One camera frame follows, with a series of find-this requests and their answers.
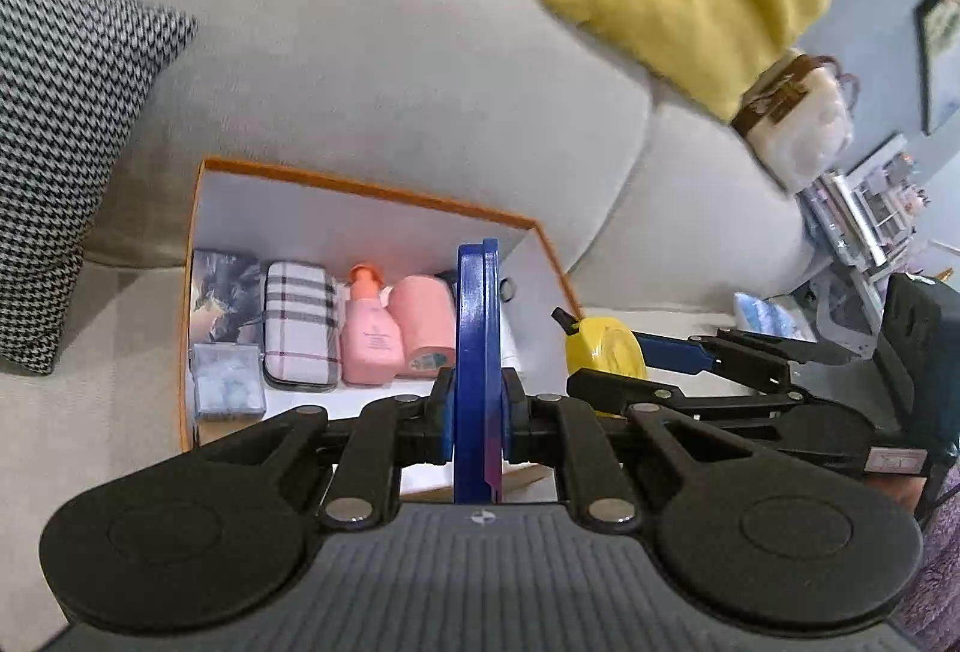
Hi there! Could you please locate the orange cardboard box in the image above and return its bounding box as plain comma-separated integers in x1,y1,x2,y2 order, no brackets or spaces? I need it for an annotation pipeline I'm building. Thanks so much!
178,157,584,499

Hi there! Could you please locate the purple picture card box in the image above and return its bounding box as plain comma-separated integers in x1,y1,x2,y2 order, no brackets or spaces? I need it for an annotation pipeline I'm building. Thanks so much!
191,249,265,347

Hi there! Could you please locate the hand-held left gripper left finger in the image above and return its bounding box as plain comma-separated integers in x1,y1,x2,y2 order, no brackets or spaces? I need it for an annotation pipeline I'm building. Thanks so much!
191,367,458,525

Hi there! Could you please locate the pink cylinder jar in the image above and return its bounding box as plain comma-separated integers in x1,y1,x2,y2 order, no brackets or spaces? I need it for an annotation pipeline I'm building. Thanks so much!
390,275,458,380

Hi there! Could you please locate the purple fluffy rug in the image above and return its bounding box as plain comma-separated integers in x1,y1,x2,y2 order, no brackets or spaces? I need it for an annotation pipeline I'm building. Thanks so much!
892,464,960,630

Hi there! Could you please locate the houndstooth pillow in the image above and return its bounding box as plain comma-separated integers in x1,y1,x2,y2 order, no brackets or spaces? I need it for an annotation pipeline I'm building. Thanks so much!
0,0,200,377

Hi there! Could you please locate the black picture frame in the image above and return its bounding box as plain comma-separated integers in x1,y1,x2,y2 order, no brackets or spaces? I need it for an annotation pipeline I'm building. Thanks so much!
915,0,960,135

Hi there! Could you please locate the stack of magazines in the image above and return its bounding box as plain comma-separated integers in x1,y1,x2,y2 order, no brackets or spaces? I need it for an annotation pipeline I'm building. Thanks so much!
799,134,931,293

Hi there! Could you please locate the silver cube box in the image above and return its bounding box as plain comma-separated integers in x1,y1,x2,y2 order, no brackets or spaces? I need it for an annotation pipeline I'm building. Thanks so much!
190,343,267,422

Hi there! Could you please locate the white lotion tube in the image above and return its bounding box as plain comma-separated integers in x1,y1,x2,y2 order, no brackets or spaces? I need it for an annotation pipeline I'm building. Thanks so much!
499,310,526,369

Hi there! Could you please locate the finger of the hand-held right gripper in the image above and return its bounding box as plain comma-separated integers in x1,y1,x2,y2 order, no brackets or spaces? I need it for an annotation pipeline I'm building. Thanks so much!
566,369,875,465
637,325,878,398

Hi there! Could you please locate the plaid zip case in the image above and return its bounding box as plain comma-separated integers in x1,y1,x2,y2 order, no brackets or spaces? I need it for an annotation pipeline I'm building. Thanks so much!
260,260,340,392

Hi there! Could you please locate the blue purple case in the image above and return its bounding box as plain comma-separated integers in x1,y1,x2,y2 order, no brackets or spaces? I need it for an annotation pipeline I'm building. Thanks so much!
452,239,505,503

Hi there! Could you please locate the blue patterned pillow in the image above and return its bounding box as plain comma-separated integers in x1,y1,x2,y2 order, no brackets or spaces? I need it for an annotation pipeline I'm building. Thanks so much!
731,292,818,342

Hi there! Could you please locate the beige sofa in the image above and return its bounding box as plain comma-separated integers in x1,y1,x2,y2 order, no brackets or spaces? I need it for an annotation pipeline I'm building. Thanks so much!
0,0,826,630

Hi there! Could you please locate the pink pump bottle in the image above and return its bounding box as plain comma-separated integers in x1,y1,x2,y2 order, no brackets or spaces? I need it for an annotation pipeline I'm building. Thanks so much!
341,263,406,388

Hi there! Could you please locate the cream mini suitcase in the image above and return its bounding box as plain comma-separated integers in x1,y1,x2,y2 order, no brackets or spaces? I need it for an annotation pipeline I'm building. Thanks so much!
731,47,856,194

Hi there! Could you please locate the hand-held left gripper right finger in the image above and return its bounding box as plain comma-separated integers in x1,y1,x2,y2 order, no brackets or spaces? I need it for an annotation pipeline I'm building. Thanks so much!
501,368,766,525

